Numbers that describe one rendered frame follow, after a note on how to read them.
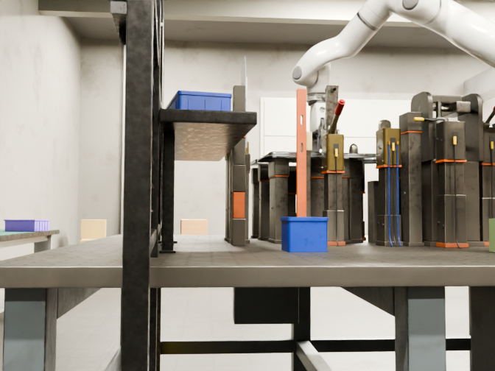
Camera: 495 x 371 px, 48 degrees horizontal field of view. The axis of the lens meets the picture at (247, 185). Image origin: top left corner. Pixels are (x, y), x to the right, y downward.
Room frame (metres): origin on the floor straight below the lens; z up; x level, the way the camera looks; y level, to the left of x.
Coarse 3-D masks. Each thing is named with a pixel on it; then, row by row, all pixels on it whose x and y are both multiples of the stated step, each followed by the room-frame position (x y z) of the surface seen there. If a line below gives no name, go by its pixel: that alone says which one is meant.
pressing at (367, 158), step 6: (264, 156) 1.85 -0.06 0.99; (270, 156) 1.94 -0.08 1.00; (276, 156) 1.94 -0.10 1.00; (282, 156) 1.94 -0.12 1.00; (288, 156) 1.94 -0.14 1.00; (294, 156) 1.94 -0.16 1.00; (312, 156) 1.84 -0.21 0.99; (318, 156) 1.84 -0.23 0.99; (348, 156) 1.86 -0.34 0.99; (354, 156) 1.86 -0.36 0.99; (360, 156) 1.86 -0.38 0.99; (366, 156) 1.86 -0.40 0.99; (372, 156) 1.87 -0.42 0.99; (294, 162) 2.06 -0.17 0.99; (366, 162) 2.09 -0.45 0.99; (372, 162) 2.09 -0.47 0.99
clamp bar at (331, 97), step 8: (328, 88) 1.78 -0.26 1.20; (336, 88) 1.77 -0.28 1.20; (328, 96) 1.78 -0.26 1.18; (336, 96) 1.78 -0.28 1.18; (328, 104) 1.78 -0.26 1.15; (336, 104) 1.79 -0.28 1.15; (328, 112) 1.79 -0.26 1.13; (328, 120) 1.79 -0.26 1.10; (328, 128) 1.80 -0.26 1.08; (336, 128) 1.80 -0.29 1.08
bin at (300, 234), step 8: (288, 224) 1.44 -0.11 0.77; (296, 224) 1.44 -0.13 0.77; (304, 224) 1.44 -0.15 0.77; (312, 224) 1.45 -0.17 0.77; (320, 224) 1.45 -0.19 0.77; (288, 232) 1.44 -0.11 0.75; (296, 232) 1.44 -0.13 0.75; (304, 232) 1.44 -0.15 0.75; (312, 232) 1.45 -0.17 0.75; (320, 232) 1.45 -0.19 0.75; (288, 240) 1.44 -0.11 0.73; (296, 240) 1.44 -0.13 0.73; (304, 240) 1.44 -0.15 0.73; (312, 240) 1.45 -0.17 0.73; (320, 240) 1.45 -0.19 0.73; (288, 248) 1.44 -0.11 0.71; (296, 248) 1.44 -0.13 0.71; (304, 248) 1.44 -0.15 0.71; (312, 248) 1.45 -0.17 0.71; (320, 248) 1.45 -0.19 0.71
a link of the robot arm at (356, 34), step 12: (348, 24) 1.80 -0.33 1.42; (360, 24) 1.76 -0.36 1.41; (348, 36) 1.80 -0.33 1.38; (360, 36) 1.78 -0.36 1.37; (372, 36) 1.80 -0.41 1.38; (312, 48) 1.84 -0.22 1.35; (324, 48) 1.82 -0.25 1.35; (336, 48) 1.82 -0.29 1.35; (348, 48) 1.81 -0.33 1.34; (360, 48) 1.83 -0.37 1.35; (300, 60) 1.87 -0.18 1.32; (312, 60) 1.82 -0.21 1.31; (324, 60) 1.82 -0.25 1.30; (300, 72) 1.86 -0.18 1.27; (312, 72) 1.84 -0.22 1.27; (300, 84) 1.89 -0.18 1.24; (312, 84) 1.90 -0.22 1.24
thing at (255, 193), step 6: (252, 168) 2.29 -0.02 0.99; (252, 174) 2.29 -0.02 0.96; (252, 180) 2.29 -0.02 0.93; (258, 180) 2.28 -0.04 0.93; (252, 186) 2.31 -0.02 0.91; (258, 186) 2.28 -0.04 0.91; (252, 192) 2.31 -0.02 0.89; (258, 192) 2.28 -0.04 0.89; (252, 198) 2.31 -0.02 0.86; (258, 198) 2.28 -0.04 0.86; (252, 204) 2.31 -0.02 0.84; (258, 204) 2.28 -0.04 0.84; (252, 210) 2.31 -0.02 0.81; (258, 210) 2.28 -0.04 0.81; (252, 216) 2.31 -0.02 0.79; (258, 216) 2.28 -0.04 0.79; (252, 222) 2.31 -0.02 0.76; (258, 222) 2.28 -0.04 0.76; (252, 228) 2.31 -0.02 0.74; (258, 228) 2.28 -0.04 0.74; (252, 234) 2.31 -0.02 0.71; (258, 234) 2.28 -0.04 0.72
